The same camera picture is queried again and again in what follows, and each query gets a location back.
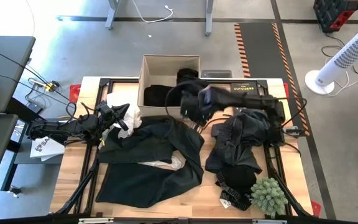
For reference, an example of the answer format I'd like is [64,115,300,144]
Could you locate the black book The Outsiders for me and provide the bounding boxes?
[230,81,259,96]

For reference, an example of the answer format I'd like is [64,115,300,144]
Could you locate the small green artificial plant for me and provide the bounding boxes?
[250,177,288,218]

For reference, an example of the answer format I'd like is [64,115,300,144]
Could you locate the black aluminium table frame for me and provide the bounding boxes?
[54,77,313,218]

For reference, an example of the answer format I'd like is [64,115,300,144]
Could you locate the gray desk leg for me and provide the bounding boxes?
[105,0,121,30]
[204,0,214,37]

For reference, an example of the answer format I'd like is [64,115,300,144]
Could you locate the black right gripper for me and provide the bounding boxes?
[180,86,218,134]

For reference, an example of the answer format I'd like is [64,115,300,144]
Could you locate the silver metal bracket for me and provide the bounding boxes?
[78,217,114,224]
[252,219,287,224]

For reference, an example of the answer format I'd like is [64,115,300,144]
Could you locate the white paper bag with logo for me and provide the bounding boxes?
[29,136,65,162]

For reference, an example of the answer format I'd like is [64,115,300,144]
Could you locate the large black garment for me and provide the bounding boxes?
[95,115,205,208]

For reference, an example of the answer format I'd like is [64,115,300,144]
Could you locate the small black garment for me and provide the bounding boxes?
[176,68,201,85]

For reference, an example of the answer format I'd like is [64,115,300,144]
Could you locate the black and red crate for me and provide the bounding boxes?
[313,0,358,34]

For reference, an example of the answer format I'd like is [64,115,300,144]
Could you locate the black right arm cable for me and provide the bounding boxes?
[165,81,198,119]

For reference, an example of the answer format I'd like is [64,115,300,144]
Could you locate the dark denim jeans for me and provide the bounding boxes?
[205,108,272,175]

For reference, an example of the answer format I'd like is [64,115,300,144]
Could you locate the black desk stand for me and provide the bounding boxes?
[0,98,70,192]

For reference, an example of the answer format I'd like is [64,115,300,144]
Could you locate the black fan cable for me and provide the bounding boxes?
[321,32,358,75]

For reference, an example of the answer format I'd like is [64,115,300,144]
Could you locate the gray flat device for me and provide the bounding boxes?
[200,70,232,78]

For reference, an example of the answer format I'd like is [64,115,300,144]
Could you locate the yellow cable connector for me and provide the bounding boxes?
[44,80,60,93]

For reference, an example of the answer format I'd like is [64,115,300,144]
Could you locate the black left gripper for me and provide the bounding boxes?
[95,101,131,131]

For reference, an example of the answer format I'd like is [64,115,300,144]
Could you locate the cardboard box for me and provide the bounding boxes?
[137,54,201,119]

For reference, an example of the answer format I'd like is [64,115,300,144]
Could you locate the black shorts lettered waistband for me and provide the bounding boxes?
[215,164,258,212]

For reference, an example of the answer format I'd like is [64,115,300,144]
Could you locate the black hazard striped floor mat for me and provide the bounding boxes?
[234,22,311,138]

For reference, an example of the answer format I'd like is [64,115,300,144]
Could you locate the small white cloth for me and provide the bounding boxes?
[138,150,186,171]

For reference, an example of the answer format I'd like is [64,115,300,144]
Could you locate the white tower fan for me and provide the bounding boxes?
[305,14,358,96]

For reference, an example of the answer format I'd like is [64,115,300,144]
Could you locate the large white garment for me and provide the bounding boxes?
[99,90,142,147]

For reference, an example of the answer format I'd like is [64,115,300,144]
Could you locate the white charging cable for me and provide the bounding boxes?
[131,0,174,24]

